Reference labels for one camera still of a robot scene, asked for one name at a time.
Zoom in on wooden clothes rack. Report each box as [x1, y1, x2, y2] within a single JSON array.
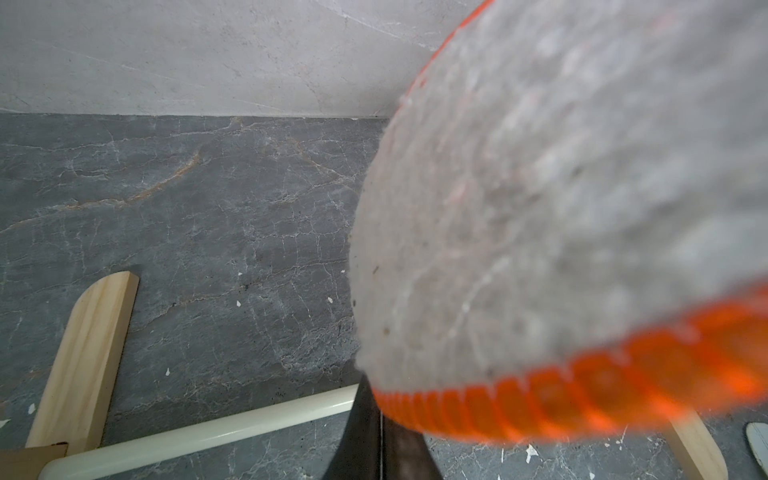
[[0, 271, 730, 480]]

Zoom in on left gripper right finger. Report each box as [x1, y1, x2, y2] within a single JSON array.
[[382, 417, 443, 480]]

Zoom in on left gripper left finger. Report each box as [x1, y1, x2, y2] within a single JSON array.
[[322, 376, 381, 480]]

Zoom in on white striped insole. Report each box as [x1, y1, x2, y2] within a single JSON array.
[[745, 422, 768, 477]]

